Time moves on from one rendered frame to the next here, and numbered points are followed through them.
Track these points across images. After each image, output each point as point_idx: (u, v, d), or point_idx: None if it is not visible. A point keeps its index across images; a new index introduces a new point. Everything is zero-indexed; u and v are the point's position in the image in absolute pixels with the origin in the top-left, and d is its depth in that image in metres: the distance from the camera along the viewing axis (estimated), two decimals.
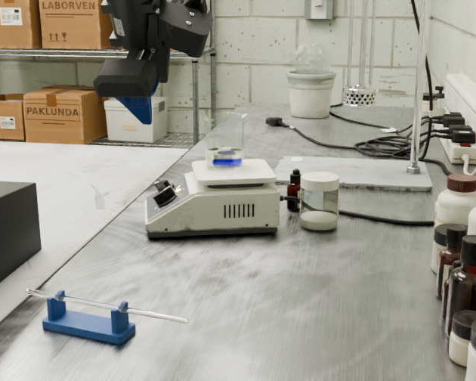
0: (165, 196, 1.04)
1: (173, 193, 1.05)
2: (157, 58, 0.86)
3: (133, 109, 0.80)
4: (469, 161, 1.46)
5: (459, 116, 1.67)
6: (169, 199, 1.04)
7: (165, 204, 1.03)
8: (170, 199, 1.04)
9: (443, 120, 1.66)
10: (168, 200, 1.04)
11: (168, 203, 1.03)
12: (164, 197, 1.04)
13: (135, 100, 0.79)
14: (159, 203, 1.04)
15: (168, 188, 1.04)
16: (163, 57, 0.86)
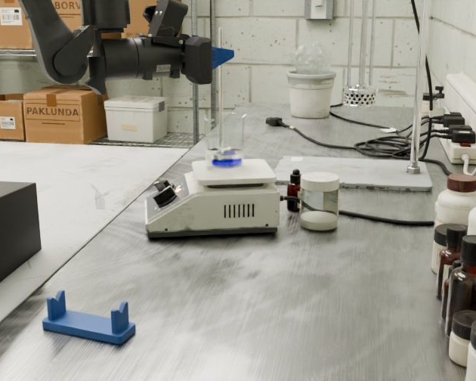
0: (165, 196, 1.04)
1: (173, 193, 1.05)
2: None
3: (218, 60, 1.02)
4: (469, 161, 1.46)
5: (459, 116, 1.67)
6: (169, 199, 1.04)
7: (165, 204, 1.03)
8: (170, 199, 1.04)
9: (443, 120, 1.66)
10: (168, 200, 1.04)
11: (168, 203, 1.03)
12: (164, 197, 1.04)
13: None
14: (159, 203, 1.04)
15: (168, 188, 1.04)
16: None
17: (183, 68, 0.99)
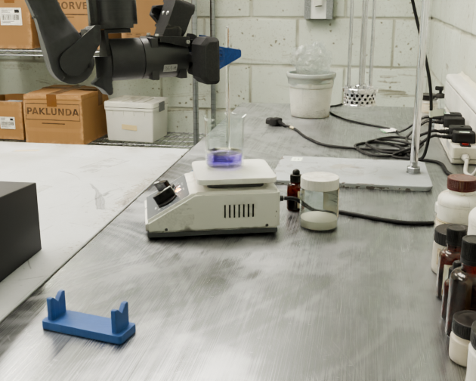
0: (165, 196, 1.04)
1: (173, 193, 1.05)
2: None
3: (226, 60, 1.02)
4: (469, 161, 1.46)
5: (459, 116, 1.67)
6: (169, 199, 1.04)
7: (165, 204, 1.03)
8: (170, 199, 1.04)
9: (443, 120, 1.66)
10: (168, 200, 1.04)
11: (168, 203, 1.03)
12: (164, 197, 1.04)
13: None
14: (159, 203, 1.04)
15: (168, 188, 1.04)
16: None
17: (190, 68, 0.99)
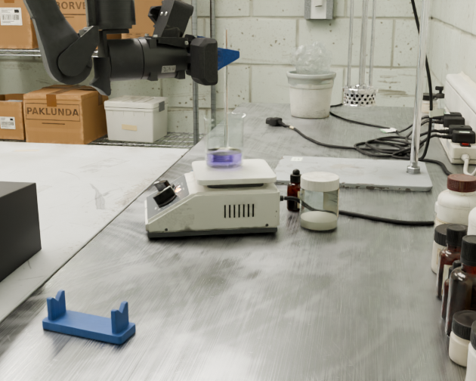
0: (165, 196, 1.04)
1: (173, 193, 1.05)
2: None
3: (224, 61, 1.02)
4: (469, 161, 1.46)
5: (459, 116, 1.67)
6: (169, 199, 1.04)
7: (165, 204, 1.03)
8: (170, 199, 1.04)
9: (443, 120, 1.66)
10: (168, 200, 1.04)
11: (168, 203, 1.03)
12: (164, 197, 1.04)
13: None
14: (159, 203, 1.04)
15: (168, 188, 1.04)
16: None
17: (188, 69, 0.99)
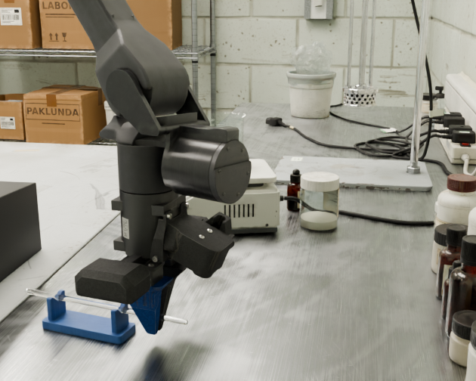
0: None
1: None
2: None
3: (138, 310, 0.71)
4: (469, 161, 1.46)
5: (459, 116, 1.67)
6: None
7: None
8: None
9: (443, 120, 1.66)
10: None
11: None
12: None
13: (142, 298, 0.70)
14: None
15: None
16: (161, 298, 0.72)
17: (128, 256, 0.69)
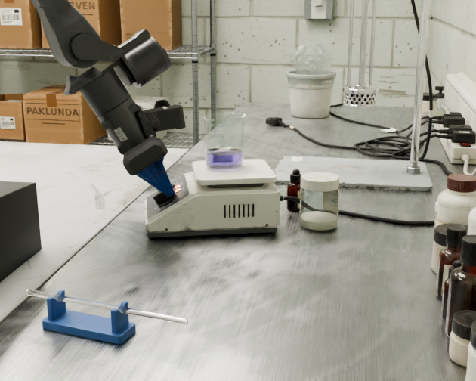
0: (165, 196, 1.04)
1: (173, 193, 1.05)
2: None
3: (156, 183, 1.02)
4: (469, 161, 1.46)
5: (459, 116, 1.67)
6: (169, 199, 1.04)
7: (165, 204, 1.03)
8: (170, 199, 1.04)
9: (443, 120, 1.66)
10: (168, 200, 1.04)
11: (168, 203, 1.03)
12: (164, 197, 1.04)
13: (155, 173, 1.02)
14: (159, 203, 1.04)
15: None
16: None
17: None
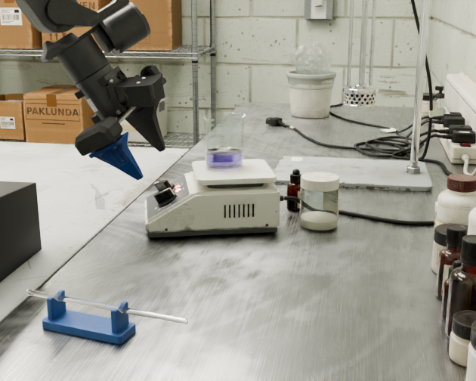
0: (164, 197, 1.04)
1: (171, 195, 1.04)
2: (149, 131, 1.06)
3: (122, 167, 0.98)
4: (469, 161, 1.46)
5: (459, 116, 1.67)
6: (166, 201, 1.04)
7: (160, 205, 1.04)
8: (166, 202, 1.04)
9: (443, 120, 1.66)
10: (164, 202, 1.04)
11: (162, 205, 1.04)
12: (162, 198, 1.04)
13: (119, 157, 0.97)
14: (158, 202, 1.05)
15: (167, 190, 1.04)
16: (153, 128, 1.05)
17: None
